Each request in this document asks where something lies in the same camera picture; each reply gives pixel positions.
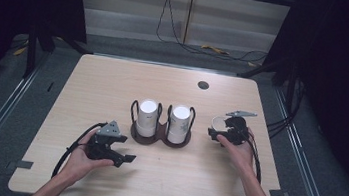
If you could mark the stack of white paper cups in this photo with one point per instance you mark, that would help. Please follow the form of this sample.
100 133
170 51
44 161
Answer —
147 118
179 124

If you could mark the person's right hand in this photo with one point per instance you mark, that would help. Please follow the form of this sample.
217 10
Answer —
239 154

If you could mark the person's left hand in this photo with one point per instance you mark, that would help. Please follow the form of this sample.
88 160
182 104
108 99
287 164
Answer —
82 165

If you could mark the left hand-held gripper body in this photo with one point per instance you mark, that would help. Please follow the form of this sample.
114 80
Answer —
102 146

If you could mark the round grey table grommet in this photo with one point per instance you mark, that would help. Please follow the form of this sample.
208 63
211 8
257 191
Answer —
203 85

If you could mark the single white paper cup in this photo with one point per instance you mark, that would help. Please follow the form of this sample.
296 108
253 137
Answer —
217 122

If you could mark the grey tape strip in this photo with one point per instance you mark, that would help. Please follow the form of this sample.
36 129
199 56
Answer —
279 193
24 164

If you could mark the yellow tape piece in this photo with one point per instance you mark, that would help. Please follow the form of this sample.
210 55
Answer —
20 51

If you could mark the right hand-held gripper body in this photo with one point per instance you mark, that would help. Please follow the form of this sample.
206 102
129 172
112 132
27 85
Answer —
237 131

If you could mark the yellow scrap on floor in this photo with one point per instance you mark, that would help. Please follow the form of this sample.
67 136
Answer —
215 49

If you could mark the black double cup holder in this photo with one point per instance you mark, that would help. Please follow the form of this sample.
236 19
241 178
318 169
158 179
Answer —
159 137

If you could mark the black metal stand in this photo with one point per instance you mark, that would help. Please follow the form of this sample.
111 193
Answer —
31 53
283 71

